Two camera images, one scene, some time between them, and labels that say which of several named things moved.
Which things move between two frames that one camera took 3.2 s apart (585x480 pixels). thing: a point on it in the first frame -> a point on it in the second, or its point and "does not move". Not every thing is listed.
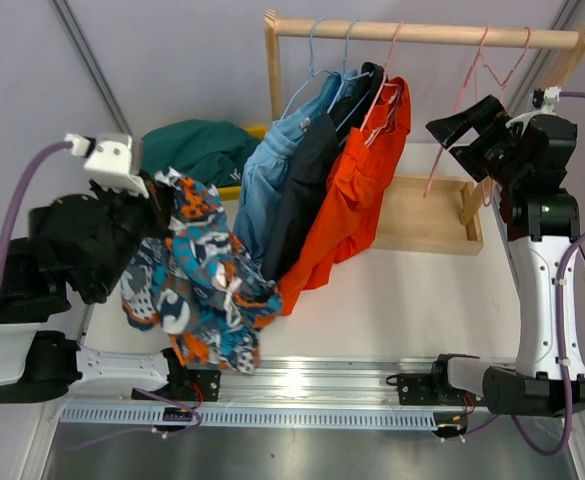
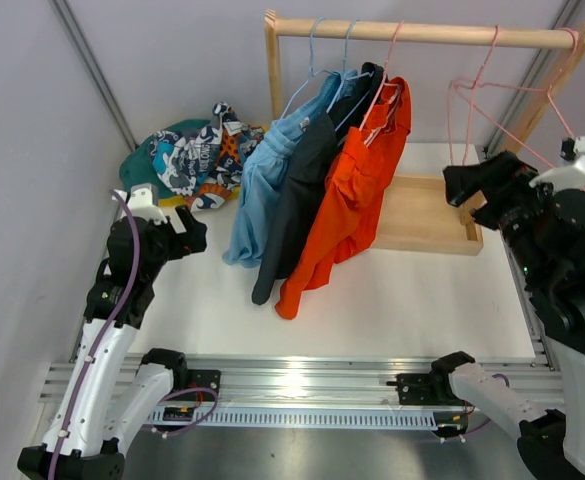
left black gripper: [154, 204] -> [190, 241]
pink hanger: [501, 84] -> [550, 97]
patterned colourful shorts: [195, 283] -> [205, 163]
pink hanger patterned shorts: [464, 90] -> [470, 99]
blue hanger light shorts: [311, 74] does not move
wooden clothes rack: [426, 214] does not move
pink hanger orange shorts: [396, 88] does not move
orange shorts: [361, 202] does not move
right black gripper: [488, 115] -> [502, 176]
